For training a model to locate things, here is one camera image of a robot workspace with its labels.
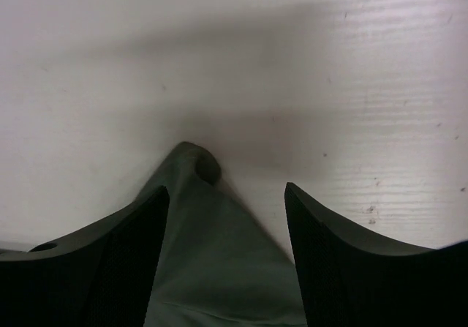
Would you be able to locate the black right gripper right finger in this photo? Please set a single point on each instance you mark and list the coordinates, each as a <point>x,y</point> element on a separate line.
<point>352,276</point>

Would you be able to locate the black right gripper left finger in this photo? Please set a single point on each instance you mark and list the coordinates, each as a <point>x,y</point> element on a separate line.
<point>99,275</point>

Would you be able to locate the grey t-shirt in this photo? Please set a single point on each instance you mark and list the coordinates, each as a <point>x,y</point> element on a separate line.
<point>217,266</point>

